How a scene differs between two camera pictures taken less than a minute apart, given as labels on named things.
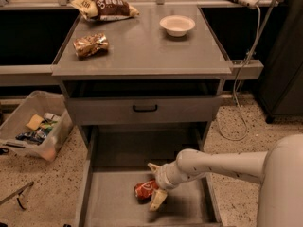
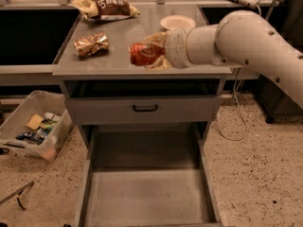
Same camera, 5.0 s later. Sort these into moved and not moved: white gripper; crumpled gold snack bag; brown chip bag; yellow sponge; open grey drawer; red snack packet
Moved: white gripper; red snack packet
Not moved: brown chip bag; crumpled gold snack bag; yellow sponge; open grey drawer
